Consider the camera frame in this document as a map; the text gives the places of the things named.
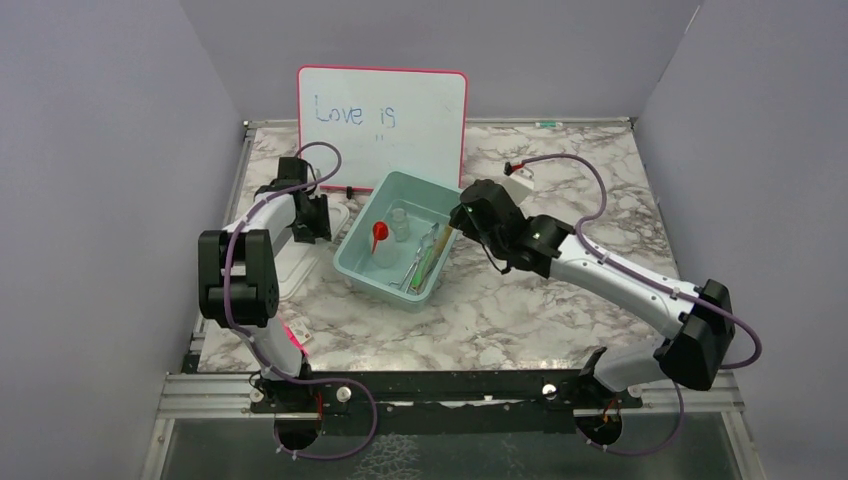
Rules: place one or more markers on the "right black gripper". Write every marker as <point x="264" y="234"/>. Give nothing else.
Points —
<point x="460" y="220"/>

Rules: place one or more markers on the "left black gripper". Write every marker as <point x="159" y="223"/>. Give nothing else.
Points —
<point x="322" y="226"/>

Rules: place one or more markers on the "white bin lid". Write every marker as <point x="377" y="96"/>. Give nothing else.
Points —
<point x="294" y="261"/>

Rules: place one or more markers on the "brown test tube brush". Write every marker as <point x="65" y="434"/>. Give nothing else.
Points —
<point x="439" y="245"/>

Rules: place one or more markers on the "metal crucible tongs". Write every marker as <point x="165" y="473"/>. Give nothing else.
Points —
<point x="425" y="242"/>

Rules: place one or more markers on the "red cap wash bottle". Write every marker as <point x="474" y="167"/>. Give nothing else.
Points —
<point x="384" y="248"/>

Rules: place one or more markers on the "teal plastic bin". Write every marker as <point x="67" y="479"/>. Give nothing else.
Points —
<point x="426" y="203"/>

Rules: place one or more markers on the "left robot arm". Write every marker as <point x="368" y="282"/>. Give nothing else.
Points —
<point x="237" y="277"/>

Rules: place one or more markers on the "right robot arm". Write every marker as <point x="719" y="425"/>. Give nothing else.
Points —
<point x="691" y="321"/>

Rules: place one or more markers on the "pink highlighter marker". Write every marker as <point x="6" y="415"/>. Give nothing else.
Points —
<point x="298" y="333"/>

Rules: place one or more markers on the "pink framed whiteboard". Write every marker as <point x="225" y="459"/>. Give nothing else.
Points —
<point x="361" y="123"/>

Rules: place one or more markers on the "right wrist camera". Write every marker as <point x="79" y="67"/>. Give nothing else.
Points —
<point x="519" y="182"/>

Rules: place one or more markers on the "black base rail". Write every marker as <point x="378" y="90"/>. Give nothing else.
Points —
<point x="442" y="402"/>

